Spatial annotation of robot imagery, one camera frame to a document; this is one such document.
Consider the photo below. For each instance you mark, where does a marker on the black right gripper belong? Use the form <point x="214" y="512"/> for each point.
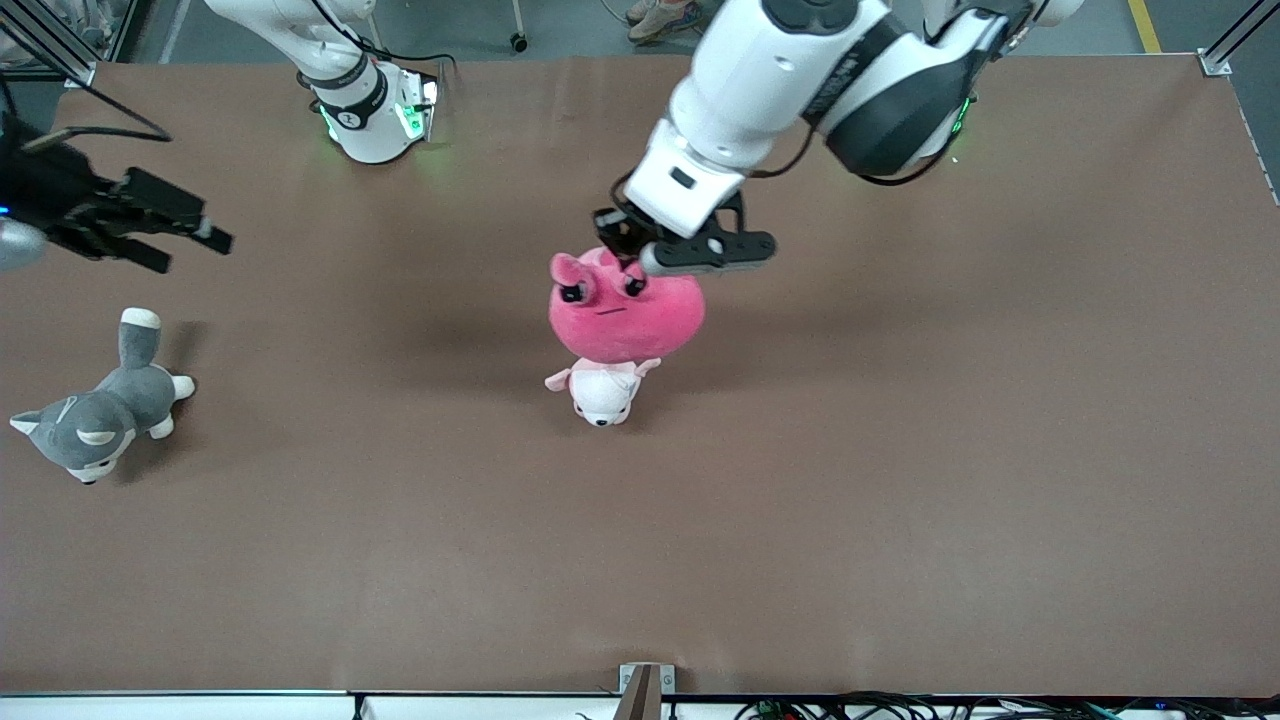
<point x="45" y="192"/>

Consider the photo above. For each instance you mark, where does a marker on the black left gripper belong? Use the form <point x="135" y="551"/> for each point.
<point x="614" y="231"/>

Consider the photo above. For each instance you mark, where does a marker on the round pink plush toy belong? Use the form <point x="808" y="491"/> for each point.
<point x="620" y="320"/>

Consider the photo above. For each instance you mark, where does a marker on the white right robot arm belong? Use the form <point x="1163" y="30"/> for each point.
<point x="370" y="130"/>

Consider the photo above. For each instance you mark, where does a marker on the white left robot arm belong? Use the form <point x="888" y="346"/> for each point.
<point x="760" y="80"/>

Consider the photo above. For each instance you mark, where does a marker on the white pink puppy plush toy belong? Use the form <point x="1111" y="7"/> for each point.
<point x="605" y="395"/>

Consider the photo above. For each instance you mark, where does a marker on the grey husky plush toy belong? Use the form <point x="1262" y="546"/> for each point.
<point x="100" y="420"/>

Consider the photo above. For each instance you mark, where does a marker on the metal storage rack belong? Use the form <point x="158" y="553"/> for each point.
<point x="110" y="25"/>

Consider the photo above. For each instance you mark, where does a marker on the beige sneaker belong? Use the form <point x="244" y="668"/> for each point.
<point x="665" y="22"/>
<point x="642" y="8"/>

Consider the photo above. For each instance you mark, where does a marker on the chair leg with caster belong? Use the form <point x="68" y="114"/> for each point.
<point x="518" y="42"/>

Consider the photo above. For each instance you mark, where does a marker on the aluminium frame corner post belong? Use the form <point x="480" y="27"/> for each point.
<point x="75" y="65"/>
<point x="1215" y="62"/>

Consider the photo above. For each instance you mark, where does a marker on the metal table edge bracket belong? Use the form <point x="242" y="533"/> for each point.
<point x="645" y="690"/>

